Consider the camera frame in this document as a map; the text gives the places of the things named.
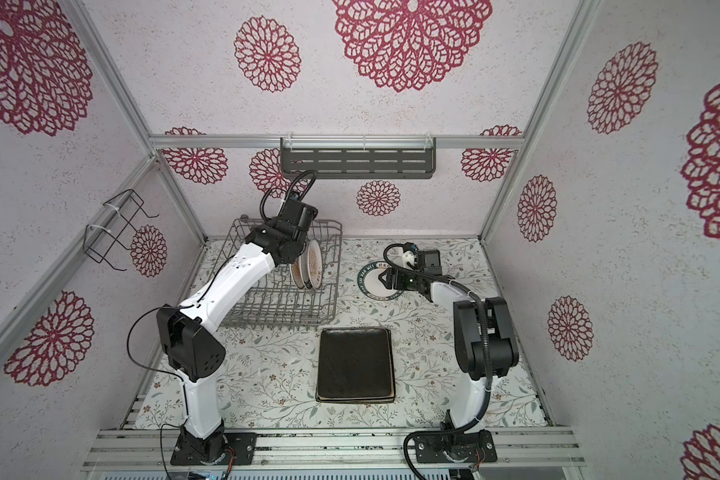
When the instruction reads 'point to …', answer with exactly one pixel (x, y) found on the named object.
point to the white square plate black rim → (360, 398)
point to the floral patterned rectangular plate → (357, 401)
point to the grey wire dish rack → (276, 301)
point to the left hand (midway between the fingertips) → (271, 231)
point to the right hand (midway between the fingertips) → (390, 272)
